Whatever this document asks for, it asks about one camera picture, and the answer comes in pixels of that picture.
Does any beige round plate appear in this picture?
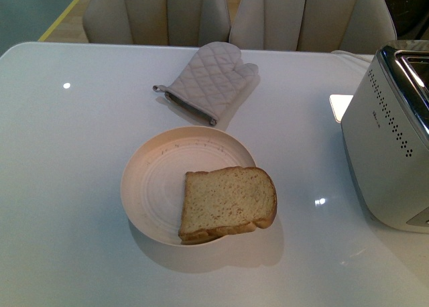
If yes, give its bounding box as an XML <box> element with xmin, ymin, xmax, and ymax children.
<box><xmin>121</xmin><ymin>126</ymin><xmax>256</xmax><ymax>247</ymax></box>

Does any chrome two-slot toaster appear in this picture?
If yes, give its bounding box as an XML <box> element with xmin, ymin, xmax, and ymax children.
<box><xmin>341</xmin><ymin>40</ymin><xmax>428</xmax><ymax>233</ymax></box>

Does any beige upholstered chair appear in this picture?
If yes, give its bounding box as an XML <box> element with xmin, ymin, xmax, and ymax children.
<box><xmin>229</xmin><ymin>0</ymin><xmax>397</xmax><ymax>54</ymax></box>
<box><xmin>82</xmin><ymin>0</ymin><xmax>231</xmax><ymax>47</ymax></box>

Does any toasted bread slice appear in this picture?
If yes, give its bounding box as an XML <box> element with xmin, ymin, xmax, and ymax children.
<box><xmin>178</xmin><ymin>166</ymin><xmax>278</xmax><ymax>243</ymax></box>

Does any right beige upholstered chair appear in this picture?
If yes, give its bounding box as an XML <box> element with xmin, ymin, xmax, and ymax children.
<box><xmin>229</xmin><ymin>0</ymin><xmax>397</xmax><ymax>54</ymax></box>

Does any left beige upholstered chair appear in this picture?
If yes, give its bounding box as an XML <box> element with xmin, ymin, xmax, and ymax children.
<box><xmin>82</xmin><ymin>0</ymin><xmax>231</xmax><ymax>47</ymax></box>

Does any grey quilted oven mitt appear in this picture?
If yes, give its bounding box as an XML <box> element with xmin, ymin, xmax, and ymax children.
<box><xmin>153</xmin><ymin>42</ymin><xmax>259</xmax><ymax>126</ymax></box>

